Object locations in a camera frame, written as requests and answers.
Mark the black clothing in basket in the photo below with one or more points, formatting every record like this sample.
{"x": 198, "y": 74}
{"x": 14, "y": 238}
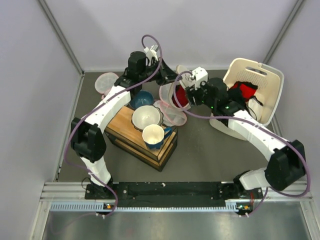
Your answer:
{"x": 253, "y": 106}

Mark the pink-trimmed mesh laundry bag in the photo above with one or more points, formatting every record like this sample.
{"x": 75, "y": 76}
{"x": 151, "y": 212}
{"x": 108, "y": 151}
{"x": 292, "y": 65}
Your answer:
{"x": 172, "y": 115}

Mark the blue and white cup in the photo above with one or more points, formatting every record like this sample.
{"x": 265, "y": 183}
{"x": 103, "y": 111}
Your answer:
{"x": 154, "y": 136}

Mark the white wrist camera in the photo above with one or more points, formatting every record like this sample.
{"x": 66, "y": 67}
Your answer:
{"x": 199, "y": 75}
{"x": 151, "y": 53}

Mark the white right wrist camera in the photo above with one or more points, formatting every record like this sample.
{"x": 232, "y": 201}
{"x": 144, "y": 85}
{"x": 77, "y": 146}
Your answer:
{"x": 199, "y": 75}

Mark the wooden tiered stand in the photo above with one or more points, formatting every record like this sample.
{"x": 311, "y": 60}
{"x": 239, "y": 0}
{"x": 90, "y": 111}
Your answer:
{"x": 122, "y": 133}

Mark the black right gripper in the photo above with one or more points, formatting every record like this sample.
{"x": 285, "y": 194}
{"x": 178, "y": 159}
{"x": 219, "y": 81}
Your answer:
{"x": 192, "y": 93}

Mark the white plastic laundry basket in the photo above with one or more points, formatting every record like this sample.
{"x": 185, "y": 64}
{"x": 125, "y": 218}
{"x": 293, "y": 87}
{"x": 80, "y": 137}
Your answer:
{"x": 269, "y": 82}

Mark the white mesh laundry bag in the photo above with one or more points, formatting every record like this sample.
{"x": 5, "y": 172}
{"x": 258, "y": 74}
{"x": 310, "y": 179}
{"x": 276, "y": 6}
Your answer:
{"x": 185, "y": 81}

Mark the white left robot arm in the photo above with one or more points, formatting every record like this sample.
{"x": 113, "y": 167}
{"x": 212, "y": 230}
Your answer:
{"x": 86, "y": 137}

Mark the blue bowl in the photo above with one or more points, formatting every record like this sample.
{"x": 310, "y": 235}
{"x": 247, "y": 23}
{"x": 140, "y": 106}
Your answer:
{"x": 143, "y": 98}

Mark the red bra in bag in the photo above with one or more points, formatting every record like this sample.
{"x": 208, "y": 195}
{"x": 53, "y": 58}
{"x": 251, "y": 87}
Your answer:
{"x": 181, "y": 95}

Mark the grey slotted cable duct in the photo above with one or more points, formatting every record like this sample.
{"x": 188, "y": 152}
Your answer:
{"x": 102, "y": 207}

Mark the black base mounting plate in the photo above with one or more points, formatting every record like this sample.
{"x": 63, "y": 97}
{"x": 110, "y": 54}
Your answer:
{"x": 178, "y": 194}

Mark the white scalloped bowl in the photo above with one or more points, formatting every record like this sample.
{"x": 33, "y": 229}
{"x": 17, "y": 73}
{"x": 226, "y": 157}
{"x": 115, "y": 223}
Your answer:
{"x": 146, "y": 115}

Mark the red clothing in basket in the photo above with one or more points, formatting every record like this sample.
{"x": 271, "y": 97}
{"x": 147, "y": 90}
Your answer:
{"x": 246, "y": 89}

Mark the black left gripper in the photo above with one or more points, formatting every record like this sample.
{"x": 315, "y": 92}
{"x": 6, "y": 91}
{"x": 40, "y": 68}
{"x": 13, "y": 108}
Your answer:
{"x": 166, "y": 74}

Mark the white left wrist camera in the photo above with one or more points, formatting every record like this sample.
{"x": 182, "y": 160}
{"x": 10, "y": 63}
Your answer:
{"x": 151, "y": 53}

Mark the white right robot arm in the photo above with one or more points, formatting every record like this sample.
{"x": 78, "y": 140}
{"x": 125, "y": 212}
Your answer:
{"x": 285, "y": 159}

